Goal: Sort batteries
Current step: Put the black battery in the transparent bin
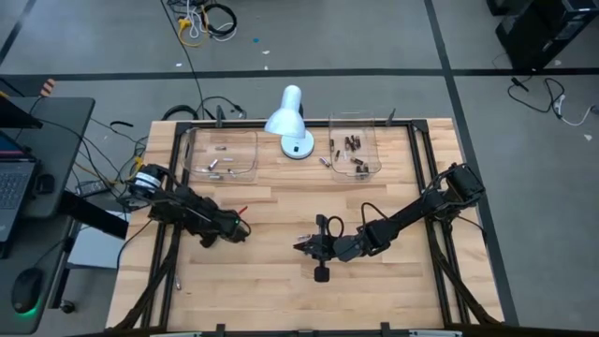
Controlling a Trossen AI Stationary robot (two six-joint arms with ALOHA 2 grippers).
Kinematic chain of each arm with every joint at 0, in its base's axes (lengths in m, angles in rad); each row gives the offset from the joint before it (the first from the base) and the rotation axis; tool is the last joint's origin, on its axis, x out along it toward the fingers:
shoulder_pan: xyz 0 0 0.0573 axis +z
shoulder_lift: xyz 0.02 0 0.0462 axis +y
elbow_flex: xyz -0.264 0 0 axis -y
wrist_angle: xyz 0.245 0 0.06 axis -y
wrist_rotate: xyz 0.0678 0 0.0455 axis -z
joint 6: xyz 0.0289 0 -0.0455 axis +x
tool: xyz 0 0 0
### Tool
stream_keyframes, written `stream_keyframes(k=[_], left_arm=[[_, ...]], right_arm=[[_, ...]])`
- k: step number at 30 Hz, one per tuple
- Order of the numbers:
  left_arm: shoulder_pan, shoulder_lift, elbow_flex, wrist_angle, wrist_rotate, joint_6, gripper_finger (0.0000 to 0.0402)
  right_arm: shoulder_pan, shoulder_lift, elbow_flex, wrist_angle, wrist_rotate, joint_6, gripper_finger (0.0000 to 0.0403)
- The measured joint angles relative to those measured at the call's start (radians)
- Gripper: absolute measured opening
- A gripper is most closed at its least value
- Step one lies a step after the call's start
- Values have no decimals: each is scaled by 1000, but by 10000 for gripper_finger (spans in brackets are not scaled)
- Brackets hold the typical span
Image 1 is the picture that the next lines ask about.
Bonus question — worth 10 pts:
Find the black monitor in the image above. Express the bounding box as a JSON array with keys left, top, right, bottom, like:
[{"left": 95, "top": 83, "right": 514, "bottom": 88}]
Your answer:
[{"left": 0, "top": 93, "right": 44, "bottom": 130}]

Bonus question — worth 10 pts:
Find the long black floor cable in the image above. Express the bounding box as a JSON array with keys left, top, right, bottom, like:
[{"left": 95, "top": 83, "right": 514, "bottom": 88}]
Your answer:
[{"left": 158, "top": 0, "right": 207, "bottom": 121}]

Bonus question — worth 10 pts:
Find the black computer tower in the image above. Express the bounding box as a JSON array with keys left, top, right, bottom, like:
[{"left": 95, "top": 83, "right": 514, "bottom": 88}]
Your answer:
[{"left": 486, "top": 0, "right": 599, "bottom": 72}]

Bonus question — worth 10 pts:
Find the black looped wrist cable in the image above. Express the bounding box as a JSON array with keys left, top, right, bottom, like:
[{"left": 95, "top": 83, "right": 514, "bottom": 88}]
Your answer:
[{"left": 326, "top": 201, "right": 389, "bottom": 241}]

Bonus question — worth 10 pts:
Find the black slanted beam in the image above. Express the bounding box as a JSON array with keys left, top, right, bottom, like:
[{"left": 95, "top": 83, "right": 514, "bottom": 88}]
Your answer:
[{"left": 60, "top": 191, "right": 131, "bottom": 241}]

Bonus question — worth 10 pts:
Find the black computer mouse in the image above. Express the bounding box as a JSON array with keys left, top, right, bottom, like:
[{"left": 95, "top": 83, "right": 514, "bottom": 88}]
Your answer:
[{"left": 10, "top": 267, "right": 44, "bottom": 315}]

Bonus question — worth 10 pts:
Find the black floor cable with plug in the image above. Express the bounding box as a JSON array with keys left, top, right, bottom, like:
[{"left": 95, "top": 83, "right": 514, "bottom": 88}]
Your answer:
[{"left": 507, "top": 77, "right": 567, "bottom": 115}]

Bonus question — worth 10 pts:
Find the small black box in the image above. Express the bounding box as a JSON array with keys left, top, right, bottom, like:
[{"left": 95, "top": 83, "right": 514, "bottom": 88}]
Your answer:
[{"left": 36, "top": 173, "right": 55, "bottom": 195}]

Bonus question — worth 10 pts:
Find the yellow floor cable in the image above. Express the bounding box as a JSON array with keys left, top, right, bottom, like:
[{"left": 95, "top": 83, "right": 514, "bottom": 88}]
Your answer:
[{"left": 176, "top": 17, "right": 211, "bottom": 49}]

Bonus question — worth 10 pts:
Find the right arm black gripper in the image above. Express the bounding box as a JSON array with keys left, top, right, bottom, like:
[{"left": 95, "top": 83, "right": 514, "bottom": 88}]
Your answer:
[{"left": 293, "top": 214, "right": 365, "bottom": 284}]

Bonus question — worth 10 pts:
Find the black cable coil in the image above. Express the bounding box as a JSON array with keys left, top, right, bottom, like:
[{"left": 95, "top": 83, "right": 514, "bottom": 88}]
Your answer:
[{"left": 161, "top": 103, "right": 201, "bottom": 122}]

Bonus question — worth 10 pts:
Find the white cable with adapter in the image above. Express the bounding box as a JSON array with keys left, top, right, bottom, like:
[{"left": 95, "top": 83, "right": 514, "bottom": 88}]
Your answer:
[{"left": 553, "top": 93, "right": 596, "bottom": 127}]

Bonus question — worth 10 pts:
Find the white desk lamp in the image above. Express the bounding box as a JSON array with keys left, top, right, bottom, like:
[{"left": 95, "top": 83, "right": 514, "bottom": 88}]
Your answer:
[{"left": 263, "top": 84, "right": 316, "bottom": 161}]

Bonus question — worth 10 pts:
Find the black laptop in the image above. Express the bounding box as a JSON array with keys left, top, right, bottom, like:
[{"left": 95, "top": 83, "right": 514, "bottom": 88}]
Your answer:
[{"left": 0, "top": 132, "right": 41, "bottom": 257}]

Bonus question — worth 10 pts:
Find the black power adapter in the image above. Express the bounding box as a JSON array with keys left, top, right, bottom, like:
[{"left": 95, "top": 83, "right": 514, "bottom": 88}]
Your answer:
[{"left": 74, "top": 179, "right": 112, "bottom": 198}]

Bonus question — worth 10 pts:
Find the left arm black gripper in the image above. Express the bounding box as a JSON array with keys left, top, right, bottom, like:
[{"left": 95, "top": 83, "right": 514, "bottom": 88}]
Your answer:
[{"left": 199, "top": 218, "right": 253, "bottom": 249}]

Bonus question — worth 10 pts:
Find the black coiled cable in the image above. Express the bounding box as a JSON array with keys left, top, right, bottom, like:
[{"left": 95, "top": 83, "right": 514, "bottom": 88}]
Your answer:
[{"left": 199, "top": 3, "right": 239, "bottom": 38}]

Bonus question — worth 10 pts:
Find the white floor cable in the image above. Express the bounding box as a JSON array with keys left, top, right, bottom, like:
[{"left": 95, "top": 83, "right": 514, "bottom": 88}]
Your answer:
[{"left": 185, "top": 0, "right": 238, "bottom": 43}]

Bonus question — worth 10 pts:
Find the clear plastic bin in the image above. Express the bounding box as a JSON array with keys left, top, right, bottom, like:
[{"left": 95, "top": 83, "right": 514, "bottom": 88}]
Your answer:
[
  {"left": 328, "top": 110, "right": 383, "bottom": 183},
  {"left": 180, "top": 125, "right": 260, "bottom": 183}
]

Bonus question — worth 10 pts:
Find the dark grey side desk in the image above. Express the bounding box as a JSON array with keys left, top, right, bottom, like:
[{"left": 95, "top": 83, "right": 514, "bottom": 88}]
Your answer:
[{"left": 0, "top": 96, "right": 97, "bottom": 336}]

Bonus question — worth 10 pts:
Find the white flat panel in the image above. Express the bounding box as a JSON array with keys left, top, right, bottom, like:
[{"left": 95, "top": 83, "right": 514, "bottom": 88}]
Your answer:
[{"left": 67, "top": 210, "right": 133, "bottom": 271}]

